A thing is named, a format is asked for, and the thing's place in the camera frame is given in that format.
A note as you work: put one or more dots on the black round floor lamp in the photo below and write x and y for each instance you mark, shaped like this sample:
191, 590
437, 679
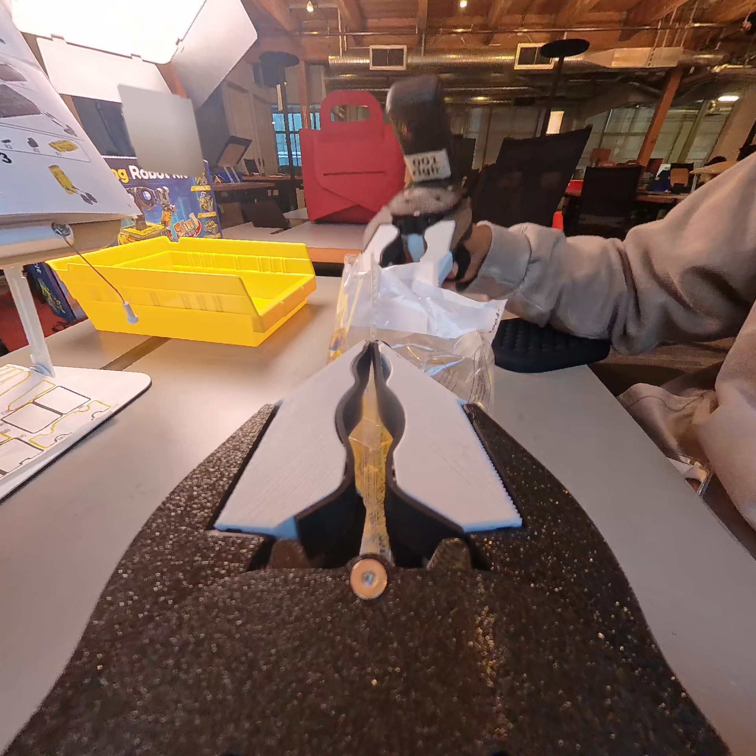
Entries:
564, 48

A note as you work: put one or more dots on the open white cardboard box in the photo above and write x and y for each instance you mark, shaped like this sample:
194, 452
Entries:
88, 29

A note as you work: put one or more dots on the black chair armrest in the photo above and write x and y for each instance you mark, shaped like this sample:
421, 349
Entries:
549, 348

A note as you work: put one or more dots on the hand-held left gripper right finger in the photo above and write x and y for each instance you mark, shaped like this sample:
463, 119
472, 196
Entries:
455, 472

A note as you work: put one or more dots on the person's right forearm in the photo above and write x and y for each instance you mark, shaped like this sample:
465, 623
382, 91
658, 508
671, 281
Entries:
620, 283

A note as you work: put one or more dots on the instruction manual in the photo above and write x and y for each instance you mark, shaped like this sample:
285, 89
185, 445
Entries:
47, 147

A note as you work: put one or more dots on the black office chair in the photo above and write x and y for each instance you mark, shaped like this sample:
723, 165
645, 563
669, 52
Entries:
531, 177
608, 201

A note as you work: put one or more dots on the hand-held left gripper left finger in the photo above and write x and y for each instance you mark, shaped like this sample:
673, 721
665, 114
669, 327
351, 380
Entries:
283, 472

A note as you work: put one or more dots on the yellow plastic bin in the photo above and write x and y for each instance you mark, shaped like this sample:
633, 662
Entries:
177, 313

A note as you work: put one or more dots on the person's right hand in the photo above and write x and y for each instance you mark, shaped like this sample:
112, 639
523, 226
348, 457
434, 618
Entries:
481, 248

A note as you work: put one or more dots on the red tote bag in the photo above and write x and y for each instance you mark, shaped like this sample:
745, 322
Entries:
348, 171

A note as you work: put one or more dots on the blue robot kit box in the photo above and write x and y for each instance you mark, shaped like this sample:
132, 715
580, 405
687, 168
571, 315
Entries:
177, 201

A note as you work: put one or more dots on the grey desk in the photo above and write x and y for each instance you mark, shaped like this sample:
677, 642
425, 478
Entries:
147, 472

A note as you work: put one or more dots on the white sticker sheet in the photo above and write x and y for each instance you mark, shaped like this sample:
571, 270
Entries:
41, 413

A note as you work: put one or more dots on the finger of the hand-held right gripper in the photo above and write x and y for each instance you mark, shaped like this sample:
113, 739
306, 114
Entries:
381, 239
442, 242

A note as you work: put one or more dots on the large clear plastic bag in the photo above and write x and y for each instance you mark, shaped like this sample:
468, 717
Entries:
425, 319

